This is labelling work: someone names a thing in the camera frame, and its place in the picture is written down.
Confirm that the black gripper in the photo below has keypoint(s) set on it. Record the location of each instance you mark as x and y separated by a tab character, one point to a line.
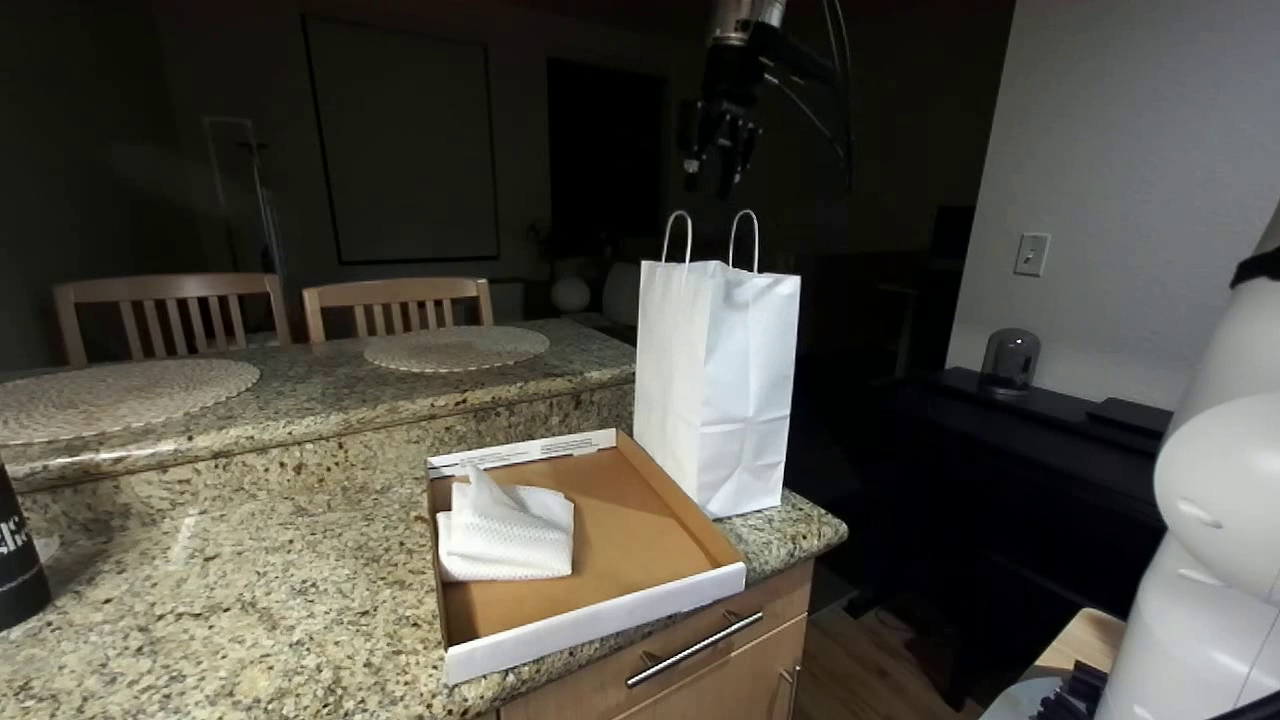
717	126

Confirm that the white towel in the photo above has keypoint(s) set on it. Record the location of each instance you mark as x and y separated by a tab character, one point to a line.
505	534

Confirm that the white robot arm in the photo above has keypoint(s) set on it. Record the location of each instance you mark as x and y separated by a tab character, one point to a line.
1122	214

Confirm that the white paper bag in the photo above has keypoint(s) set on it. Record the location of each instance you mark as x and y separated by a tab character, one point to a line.
715	372

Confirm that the small grey speaker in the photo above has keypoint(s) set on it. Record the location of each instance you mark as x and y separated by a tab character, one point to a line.
1008	356

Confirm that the right round woven placemat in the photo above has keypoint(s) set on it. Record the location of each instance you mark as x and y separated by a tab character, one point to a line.
457	350

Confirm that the round woven placemat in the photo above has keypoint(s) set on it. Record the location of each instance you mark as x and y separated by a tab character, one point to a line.
114	399
457	350

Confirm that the flat cardboard box tray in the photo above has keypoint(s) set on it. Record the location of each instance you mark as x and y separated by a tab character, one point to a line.
641	548

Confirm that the right wooden chair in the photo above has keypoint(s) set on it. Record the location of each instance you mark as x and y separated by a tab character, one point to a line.
396	307

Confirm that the wooden chair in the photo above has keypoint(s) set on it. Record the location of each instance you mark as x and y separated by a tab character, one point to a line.
176	314
396	307

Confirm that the dark side cabinet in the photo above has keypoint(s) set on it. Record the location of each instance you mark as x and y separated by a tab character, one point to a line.
1006	512

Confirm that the left wooden chair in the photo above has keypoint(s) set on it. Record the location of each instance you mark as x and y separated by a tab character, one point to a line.
176	314

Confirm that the left round woven placemat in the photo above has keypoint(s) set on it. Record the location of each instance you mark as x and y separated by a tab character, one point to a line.
114	399

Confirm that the dark bottle with label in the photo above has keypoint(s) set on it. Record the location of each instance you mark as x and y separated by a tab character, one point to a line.
21	570

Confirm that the wall light switch plate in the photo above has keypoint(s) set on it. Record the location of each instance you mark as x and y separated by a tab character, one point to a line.
1029	253

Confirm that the metal drawer handle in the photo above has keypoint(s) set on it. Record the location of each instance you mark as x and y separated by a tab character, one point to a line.
657	667

